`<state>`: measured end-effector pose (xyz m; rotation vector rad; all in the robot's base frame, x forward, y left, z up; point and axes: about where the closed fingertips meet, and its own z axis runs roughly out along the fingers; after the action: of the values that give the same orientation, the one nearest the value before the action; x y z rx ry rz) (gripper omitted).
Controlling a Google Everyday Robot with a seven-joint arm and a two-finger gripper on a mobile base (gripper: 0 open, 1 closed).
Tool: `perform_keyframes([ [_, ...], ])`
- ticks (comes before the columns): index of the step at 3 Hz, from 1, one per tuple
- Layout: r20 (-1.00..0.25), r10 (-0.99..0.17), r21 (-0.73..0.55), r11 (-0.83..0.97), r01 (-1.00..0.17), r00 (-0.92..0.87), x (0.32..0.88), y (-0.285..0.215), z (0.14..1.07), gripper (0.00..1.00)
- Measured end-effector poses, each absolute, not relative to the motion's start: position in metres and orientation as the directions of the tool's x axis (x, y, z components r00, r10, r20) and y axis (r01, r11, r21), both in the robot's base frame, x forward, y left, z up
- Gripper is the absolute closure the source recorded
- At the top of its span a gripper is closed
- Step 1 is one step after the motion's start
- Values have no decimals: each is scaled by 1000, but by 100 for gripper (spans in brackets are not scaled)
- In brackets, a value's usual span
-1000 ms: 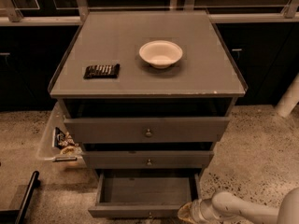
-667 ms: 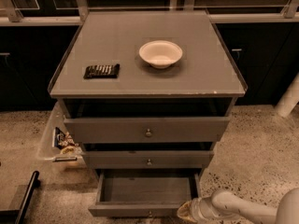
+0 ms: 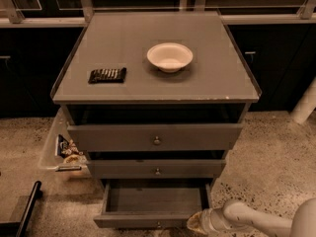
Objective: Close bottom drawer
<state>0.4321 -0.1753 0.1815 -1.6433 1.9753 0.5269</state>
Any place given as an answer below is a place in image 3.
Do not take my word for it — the white paper bowl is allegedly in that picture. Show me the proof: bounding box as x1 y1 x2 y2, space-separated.
146 42 194 73

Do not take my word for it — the clear plastic storage bin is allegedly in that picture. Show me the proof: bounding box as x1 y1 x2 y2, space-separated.
39 109 90 179

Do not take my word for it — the grey bottom drawer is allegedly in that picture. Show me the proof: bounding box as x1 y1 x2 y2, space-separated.
94 179 212 229

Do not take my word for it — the black bar stand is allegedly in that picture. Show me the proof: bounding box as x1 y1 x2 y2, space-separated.
0 181 42 237

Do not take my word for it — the metal frame rail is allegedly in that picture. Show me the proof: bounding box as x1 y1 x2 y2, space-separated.
0 0 316 27

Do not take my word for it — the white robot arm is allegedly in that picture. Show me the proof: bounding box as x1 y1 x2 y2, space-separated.
187 198 316 237

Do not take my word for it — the grey drawer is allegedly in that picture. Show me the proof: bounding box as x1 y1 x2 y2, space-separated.
67 123 242 152
87 150 226 179
94 179 212 229

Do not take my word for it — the grey middle drawer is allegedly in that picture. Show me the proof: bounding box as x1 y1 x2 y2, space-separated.
87 150 226 179

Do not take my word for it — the grey drawer cabinet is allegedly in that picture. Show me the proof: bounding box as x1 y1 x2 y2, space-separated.
50 11 263 183

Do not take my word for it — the grey top drawer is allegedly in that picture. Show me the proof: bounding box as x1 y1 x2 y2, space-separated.
67 123 242 152

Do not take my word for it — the snack bag in bin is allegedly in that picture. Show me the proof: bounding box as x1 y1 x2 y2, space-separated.
55 134 84 164

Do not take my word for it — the white cylindrical post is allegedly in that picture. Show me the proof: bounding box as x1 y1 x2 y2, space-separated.
290 77 316 124

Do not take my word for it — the black snack packet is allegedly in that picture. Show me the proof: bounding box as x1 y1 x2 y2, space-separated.
88 67 126 84

